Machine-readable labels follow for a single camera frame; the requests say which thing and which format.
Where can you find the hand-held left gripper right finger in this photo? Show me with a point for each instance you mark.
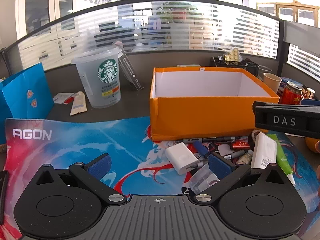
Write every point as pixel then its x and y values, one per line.
pixel 220 167

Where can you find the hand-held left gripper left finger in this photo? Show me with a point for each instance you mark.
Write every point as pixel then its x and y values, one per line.
pixel 99 167

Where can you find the blue marker pen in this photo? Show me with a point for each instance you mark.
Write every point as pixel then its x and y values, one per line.
pixel 201 149

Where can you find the black tape roll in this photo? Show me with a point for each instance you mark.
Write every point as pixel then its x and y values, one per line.
pixel 253 138

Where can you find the orange cardboard box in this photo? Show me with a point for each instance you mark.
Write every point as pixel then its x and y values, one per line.
pixel 200 115

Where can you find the silver marker pen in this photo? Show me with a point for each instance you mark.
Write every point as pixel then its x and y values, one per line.
pixel 233 154

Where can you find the clear plastic box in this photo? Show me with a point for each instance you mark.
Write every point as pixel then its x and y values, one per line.
pixel 202 180

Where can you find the small glitter bottle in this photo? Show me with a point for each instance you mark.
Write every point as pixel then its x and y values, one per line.
pixel 245 158

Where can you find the red drink can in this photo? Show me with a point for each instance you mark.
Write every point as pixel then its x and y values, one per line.
pixel 291 93

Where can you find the red playing card box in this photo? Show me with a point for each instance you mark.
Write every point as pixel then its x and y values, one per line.
pixel 240 144

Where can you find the colourful printed mouse mat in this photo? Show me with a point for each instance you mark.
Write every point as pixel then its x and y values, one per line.
pixel 75 142

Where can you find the grey black pen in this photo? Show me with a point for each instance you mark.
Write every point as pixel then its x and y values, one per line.
pixel 197 139

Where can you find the shiny metallic cup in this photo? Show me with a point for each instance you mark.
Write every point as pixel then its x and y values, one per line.
pixel 310 93

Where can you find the orange fruit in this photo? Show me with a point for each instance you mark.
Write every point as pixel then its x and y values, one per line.
pixel 311 145

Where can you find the green glue tube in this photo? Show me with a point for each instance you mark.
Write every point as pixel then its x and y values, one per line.
pixel 282 157

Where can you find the white power bank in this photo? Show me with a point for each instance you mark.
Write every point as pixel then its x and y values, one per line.
pixel 263 151

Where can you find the beige paper cup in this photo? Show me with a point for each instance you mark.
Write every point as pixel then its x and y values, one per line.
pixel 272 82

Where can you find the white power adapter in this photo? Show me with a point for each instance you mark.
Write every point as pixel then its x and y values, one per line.
pixel 181 158

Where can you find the clear glass cup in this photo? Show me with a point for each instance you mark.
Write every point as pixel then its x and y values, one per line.
pixel 265 70

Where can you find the beige paper packet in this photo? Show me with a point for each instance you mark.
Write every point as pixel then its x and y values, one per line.
pixel 78 103

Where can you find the black mesh desk organizer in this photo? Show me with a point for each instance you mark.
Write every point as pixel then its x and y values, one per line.
pixel 237 67

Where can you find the translucent plastic cup green logo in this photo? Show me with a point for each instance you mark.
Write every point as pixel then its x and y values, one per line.
pixel 100 90

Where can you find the white red sachet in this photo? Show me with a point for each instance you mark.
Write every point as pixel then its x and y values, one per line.
pixel 62 98

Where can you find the yellow building brick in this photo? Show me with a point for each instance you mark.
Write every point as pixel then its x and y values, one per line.
pixel 232 55

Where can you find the black leaflet box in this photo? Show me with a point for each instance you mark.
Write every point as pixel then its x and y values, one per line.
pixel 130 72

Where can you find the blue paper bag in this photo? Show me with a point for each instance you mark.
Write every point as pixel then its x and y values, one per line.
pixel 22 95

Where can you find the frosted glass partition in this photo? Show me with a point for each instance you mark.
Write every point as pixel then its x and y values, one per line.
pixel 200 30

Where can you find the green potted plant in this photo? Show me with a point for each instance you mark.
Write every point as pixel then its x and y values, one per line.
pixel 175 11

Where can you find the white office cabinet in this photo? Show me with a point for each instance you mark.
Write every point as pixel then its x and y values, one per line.
pixel 37 5

